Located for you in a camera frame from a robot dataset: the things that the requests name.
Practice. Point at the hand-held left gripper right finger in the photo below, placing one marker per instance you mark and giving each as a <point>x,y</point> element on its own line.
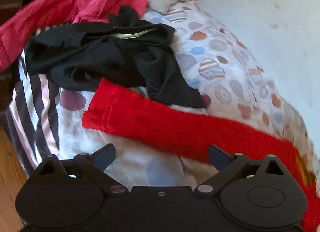
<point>218,158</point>

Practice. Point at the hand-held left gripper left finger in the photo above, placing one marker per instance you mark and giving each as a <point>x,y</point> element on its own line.
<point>105,156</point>

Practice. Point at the red fleece garment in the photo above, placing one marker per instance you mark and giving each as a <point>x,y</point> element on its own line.
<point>162,124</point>

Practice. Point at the striped bed sheet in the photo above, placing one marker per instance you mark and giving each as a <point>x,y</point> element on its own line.
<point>32,112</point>

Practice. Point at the white dotted quilt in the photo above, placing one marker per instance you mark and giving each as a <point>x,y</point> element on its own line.
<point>220,72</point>

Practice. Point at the black garment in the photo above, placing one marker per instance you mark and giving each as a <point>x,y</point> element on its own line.
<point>100,57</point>

